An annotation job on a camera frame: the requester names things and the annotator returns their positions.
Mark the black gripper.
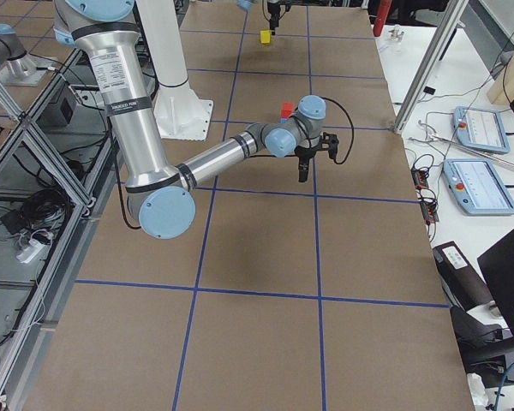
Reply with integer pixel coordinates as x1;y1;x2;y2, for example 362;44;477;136
266;0;291;34
295;132;339;183

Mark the yellow block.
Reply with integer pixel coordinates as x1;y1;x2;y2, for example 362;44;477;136
260;30;272;45

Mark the red block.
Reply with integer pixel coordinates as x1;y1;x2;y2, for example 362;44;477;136
280;102;295;118

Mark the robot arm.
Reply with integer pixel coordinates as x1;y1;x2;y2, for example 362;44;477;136
236;0;292;35
54;1;326;239

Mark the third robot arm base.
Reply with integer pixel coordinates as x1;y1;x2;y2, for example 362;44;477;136
0;23;47;86

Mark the red fire extinguisher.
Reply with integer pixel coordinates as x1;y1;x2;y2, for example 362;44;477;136
373;0;391;37

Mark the orange circuit board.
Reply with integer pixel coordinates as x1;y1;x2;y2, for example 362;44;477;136
411;167;439;225

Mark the lower teach pendant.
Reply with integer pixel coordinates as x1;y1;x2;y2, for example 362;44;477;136
443;158;514;216

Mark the teach pendant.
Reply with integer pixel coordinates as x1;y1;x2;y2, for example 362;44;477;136
453;106;511;154
443;158;514;216

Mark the upper teach pendant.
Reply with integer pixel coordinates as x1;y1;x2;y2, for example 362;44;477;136
453;106;511;154

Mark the black box with label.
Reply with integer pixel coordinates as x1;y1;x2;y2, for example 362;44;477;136
433;241;493;311

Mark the black monitor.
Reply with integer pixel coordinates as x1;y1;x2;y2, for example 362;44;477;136
478;229;514;333

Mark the white power strip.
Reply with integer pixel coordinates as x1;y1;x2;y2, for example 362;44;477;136
16;239;46;264

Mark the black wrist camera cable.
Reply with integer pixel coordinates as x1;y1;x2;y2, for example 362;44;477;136
324;97;356;165

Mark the aluminium frame post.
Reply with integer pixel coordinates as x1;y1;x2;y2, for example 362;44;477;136
392;0;469;134

